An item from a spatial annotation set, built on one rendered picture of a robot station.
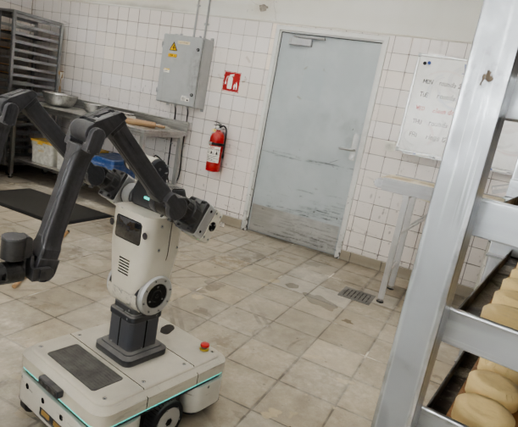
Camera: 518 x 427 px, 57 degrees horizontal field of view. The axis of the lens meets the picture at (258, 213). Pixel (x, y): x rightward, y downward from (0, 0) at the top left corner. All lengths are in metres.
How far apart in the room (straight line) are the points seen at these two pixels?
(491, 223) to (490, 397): 0.20
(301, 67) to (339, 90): 0.45
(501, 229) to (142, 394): 1.57
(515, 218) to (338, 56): 4.42
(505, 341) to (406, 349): 0.07
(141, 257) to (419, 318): 1.46
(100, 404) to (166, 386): 0.26
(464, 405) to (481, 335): 0.09
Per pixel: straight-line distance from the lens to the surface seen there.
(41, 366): 1.98
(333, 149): 4.70
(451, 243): 0.38
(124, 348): 1.97
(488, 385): 0.54
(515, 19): 0.38
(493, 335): 0.42
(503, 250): 0.83
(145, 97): 5.75
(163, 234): 1.76
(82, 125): 1.32
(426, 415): 0.46
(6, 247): 1.33
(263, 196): 4.99
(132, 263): 1.81
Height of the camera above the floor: 1.28
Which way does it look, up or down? 12 degrees down
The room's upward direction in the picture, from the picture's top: 11 degrees clockwise
